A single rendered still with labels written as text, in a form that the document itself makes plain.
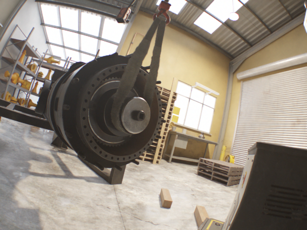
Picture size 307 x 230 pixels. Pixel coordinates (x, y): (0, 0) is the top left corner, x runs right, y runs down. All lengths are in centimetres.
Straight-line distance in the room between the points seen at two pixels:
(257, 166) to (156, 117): 52
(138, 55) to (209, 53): 726
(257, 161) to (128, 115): 44
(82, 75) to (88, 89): 9
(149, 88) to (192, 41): 683
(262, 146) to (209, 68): 707
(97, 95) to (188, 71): 609
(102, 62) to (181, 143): 491
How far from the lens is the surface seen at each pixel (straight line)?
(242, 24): 749
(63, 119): 58
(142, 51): 63
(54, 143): 334
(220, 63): 808
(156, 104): 73
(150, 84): 65
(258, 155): 43
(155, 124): 74
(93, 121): 64
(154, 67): 66
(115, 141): 71
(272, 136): 592
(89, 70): 61
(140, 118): 57
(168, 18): 77
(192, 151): 646
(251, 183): 43
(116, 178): 208
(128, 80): 58
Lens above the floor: 80
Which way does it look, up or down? 7 degrees up
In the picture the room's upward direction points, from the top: 15 degrees clockwise
